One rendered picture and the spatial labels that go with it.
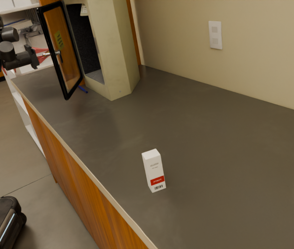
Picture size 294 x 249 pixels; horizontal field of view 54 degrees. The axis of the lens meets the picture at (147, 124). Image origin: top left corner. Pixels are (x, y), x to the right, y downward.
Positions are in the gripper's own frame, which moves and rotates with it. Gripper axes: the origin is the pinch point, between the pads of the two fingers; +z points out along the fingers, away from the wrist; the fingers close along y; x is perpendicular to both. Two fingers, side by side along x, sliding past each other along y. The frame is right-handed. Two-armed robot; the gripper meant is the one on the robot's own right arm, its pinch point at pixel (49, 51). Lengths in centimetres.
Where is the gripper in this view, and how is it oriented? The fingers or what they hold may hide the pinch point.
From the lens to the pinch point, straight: 141.4
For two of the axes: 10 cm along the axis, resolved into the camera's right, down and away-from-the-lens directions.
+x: -5.4, -3.2, 7.8
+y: -1.6, -8.7, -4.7
